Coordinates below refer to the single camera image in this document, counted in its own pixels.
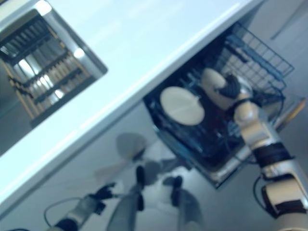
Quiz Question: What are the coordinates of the stainless steel sink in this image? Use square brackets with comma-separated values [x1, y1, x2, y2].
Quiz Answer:
[0, 2, 109, 129]

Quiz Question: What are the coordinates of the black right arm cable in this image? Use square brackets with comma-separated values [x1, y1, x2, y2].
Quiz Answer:
[252, 175, 270, 210]

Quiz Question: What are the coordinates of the black dishwasher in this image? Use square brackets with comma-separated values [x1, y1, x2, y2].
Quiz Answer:
[143, 21, 306, 190]

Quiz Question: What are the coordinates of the dishwasher wire rack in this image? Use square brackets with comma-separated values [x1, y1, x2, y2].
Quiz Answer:
[216, 23, 295, 102]
[146, 69, 256, 164]

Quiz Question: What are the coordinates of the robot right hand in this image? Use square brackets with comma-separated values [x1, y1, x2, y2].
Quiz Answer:
[214, 74, 253, 102]

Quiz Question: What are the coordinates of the glossy white cabinet door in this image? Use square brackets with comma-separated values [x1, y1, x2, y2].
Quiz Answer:
[0, 102, 169, 212]

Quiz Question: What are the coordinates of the robot right leg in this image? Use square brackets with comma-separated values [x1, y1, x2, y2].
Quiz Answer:
[168, 175, 203, 231]

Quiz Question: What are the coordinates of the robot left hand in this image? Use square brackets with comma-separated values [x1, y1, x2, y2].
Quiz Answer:
[92, 182, 116, 200]

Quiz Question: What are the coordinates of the cream plate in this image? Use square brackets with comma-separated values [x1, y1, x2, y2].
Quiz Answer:
[201, 68, 238, 110]
[160, 87, 205, 126]

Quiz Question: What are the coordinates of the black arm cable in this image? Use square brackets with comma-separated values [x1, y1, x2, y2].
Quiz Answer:
[252, 175, 270, 210]
[44, 197, 82, 227]

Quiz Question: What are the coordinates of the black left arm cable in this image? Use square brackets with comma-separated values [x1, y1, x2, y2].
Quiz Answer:
[44, 197, 82, 227]

